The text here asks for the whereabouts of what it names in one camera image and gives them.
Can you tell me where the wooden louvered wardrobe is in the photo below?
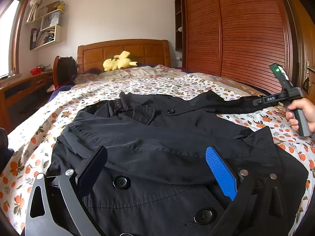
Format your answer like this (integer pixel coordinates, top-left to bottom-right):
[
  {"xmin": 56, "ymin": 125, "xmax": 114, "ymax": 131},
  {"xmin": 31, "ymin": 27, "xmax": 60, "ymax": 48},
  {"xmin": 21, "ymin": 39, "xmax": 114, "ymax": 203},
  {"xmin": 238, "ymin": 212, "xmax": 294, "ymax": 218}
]
[{"xmin": 175, "ymin": 0, "xmax": 298, "ymax": 93}]

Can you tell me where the red bowl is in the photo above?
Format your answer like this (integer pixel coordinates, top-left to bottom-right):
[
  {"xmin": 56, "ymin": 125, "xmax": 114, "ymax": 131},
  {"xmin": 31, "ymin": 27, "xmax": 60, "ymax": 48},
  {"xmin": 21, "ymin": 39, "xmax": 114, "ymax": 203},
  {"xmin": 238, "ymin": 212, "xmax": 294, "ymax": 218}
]
[{"xmin": 30, "ymin": 68, "xmax": 42, "ymax": 76}]

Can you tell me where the white wall shelf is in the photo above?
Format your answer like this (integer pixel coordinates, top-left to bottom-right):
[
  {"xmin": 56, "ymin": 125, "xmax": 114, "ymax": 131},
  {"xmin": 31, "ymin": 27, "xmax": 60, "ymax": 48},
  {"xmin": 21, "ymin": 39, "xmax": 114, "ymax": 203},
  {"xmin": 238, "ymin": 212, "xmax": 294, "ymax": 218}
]
[{"xmin": 29, "ymin": 0, "xmax": 65, "ymax": 51}]

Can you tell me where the wooden headboard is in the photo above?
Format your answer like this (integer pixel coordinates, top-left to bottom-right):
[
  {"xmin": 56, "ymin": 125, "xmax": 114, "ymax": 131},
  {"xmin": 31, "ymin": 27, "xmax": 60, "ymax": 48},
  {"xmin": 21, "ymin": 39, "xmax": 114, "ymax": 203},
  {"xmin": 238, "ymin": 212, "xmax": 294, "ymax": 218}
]
[{"xmin": 77, "ymin": 38, "xmax": 172, "ymax": 74}]

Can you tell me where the orange print bed sheet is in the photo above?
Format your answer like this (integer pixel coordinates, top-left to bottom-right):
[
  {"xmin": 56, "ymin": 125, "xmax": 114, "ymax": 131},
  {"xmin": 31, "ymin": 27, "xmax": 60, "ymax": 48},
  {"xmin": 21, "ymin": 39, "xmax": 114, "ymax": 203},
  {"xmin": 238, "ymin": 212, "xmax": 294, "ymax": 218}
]
[{"xmin": 1, "ymin": 73, "xmax": 314, "ymax": 235}]

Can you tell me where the yellow Pikachu plush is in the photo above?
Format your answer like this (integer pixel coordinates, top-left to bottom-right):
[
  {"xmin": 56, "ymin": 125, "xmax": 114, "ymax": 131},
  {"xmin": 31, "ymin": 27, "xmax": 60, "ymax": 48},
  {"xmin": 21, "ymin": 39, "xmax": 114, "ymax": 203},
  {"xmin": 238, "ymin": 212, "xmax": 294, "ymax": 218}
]
[{"xmin": 103, "ymin": 51, "xmax": 138, "ymax": 71}]

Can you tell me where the chair with black bag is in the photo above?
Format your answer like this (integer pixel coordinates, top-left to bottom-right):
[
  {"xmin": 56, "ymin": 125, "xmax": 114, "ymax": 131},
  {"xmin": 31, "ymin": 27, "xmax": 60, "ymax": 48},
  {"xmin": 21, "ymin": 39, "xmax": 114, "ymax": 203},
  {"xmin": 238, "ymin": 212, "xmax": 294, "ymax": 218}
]
[{"xmin": 53, "ymin": 56, "xmax": 77, "ymax": 89}]

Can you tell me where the person's right hand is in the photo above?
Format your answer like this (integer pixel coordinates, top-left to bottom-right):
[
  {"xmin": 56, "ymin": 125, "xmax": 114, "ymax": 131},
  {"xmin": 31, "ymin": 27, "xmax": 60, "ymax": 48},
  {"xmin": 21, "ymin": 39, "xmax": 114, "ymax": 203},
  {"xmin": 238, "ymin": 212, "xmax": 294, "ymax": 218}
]
[{"xmin": 283, "ymin": 98, "xmax": 315, "ymax": 133}]

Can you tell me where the folded black garment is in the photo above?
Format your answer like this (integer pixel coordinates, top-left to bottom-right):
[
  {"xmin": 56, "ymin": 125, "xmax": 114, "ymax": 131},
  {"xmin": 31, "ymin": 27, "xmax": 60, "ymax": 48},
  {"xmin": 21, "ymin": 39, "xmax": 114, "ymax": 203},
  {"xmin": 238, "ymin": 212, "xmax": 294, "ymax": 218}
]
[{"xmin": 0, "ymin": 128, "xmax": 14, "ymax": 173}]

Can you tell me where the wooden door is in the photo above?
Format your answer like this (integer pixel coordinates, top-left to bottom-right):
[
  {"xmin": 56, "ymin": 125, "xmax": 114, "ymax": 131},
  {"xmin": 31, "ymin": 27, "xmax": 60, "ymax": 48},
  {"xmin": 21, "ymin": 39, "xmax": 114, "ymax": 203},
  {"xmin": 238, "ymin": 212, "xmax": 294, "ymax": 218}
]
[{"xmin": 288, "ymin": 0, "xmax": 314, "ymax": 102}]

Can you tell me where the wooden desk cabinet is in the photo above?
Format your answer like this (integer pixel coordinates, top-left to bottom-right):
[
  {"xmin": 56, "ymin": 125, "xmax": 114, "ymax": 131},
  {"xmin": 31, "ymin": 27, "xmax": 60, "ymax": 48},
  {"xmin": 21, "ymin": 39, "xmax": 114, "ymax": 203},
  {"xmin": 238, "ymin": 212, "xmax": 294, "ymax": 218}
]
[{"xmin": 1, "ymin": 70, "xmax": 53, "ymax": 133}]

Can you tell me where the window with wooden frame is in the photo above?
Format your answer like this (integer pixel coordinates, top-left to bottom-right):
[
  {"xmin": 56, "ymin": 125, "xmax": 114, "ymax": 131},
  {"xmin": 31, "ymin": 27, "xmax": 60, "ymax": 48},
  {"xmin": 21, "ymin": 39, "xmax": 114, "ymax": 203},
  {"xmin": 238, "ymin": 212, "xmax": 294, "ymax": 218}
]
[{"xmin": 1, "ymin": 0, "xmax": 29, "ymax": 80}]

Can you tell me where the floral beige quilt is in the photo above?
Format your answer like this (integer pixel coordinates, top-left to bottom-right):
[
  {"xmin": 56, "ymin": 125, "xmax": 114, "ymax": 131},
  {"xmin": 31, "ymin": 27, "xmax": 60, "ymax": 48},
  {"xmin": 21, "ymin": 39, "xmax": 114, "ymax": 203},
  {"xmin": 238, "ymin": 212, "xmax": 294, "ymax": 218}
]
[{"xmin": 74, "ymin": 65, "xmax": 268, "ymax": 95}]

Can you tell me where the black double-breasted coat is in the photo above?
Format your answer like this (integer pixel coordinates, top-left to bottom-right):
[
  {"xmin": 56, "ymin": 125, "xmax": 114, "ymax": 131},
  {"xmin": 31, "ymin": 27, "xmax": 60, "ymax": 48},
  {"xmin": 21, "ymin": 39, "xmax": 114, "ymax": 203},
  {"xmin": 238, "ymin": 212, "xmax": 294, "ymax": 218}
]
[{"xmin": 47, "ymin": 91, "xmax": 308, "ymax": 235}]

